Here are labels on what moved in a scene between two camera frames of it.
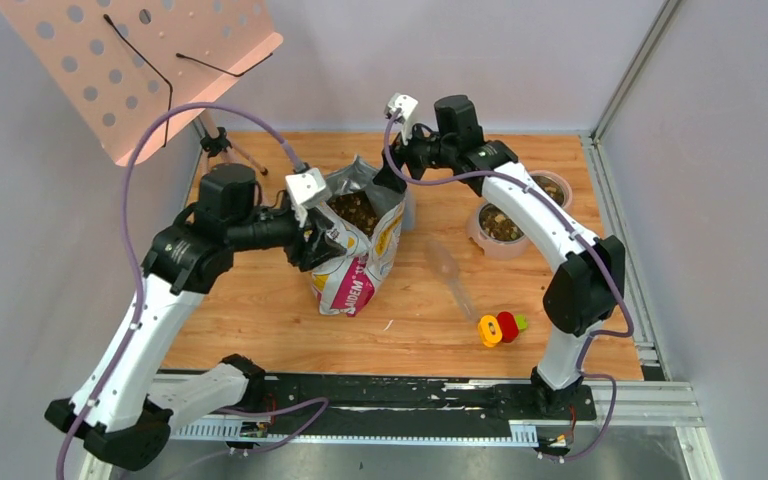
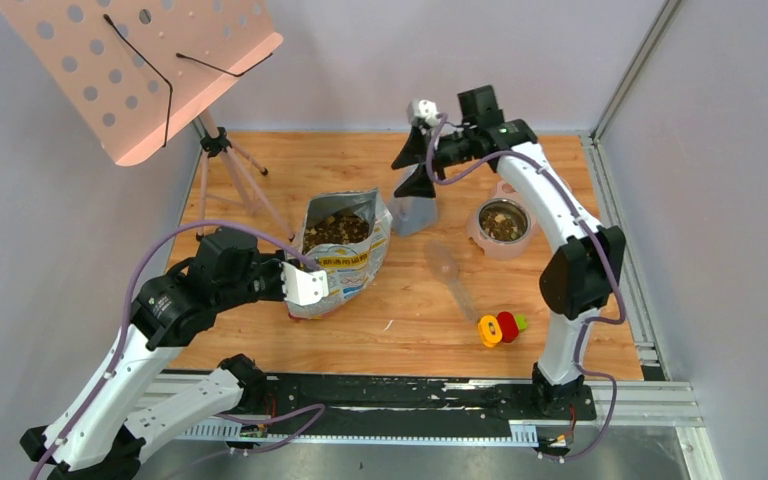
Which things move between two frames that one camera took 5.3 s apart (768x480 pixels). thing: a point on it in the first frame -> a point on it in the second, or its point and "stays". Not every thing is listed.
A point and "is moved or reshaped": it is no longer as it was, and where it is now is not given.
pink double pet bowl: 498,240 stays
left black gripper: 314,241 -> 275,278
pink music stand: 115,63 stays
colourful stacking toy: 503,327 stays
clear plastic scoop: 442,259 stays
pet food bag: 367,218 is moved or reshaped
